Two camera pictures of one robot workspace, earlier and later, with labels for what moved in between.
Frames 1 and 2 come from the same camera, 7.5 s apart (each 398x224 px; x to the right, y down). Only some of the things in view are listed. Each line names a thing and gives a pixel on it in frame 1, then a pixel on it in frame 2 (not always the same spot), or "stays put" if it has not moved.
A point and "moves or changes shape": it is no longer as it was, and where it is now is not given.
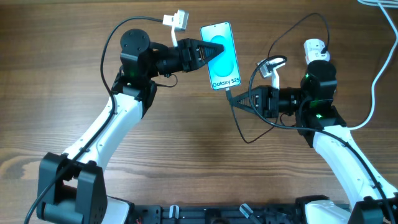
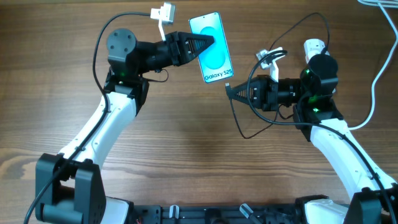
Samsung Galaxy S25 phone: [224, 68] moves or changes shape
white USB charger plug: [312, 50] stays put
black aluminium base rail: [269, 213] stays put
